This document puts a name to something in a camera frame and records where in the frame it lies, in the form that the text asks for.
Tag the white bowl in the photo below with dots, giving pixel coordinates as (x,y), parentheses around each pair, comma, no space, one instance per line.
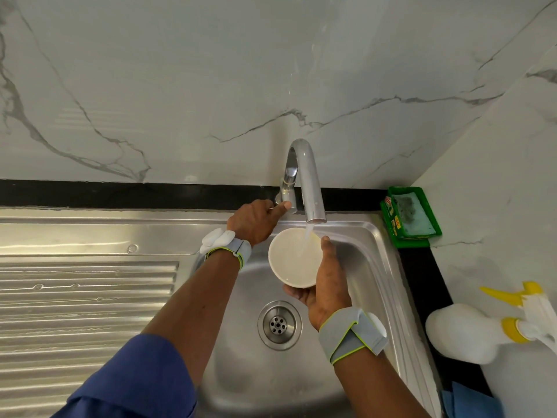
(294,257)

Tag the white yellow spray bottle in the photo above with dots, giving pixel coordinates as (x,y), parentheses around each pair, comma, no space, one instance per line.
(466,333)

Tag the person's right hand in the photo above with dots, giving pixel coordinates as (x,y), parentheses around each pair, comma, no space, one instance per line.
(329,287)

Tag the person's left hand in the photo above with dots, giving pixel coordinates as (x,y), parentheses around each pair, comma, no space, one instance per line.
(254,222)

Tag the blue cloth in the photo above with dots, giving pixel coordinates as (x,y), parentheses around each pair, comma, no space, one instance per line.
(474,402)

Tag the chrome faucet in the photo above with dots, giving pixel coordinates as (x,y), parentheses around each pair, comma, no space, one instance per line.
(305,174)

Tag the person's right forearm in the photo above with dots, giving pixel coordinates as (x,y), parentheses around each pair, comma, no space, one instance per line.
(383,387)

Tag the stainless steel sink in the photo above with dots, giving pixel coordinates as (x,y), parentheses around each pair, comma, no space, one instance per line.
(87,300)

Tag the metal drain strainer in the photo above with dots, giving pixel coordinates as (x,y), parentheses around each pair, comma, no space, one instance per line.
(278,324)

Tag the white left wrist tracker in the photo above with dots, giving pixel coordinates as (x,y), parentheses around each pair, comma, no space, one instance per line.
(222,244)

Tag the green soap tray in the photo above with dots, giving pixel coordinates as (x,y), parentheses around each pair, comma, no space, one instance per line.
(411,216)

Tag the person's left forearm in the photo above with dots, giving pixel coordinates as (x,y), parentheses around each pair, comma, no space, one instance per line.
(196,313)

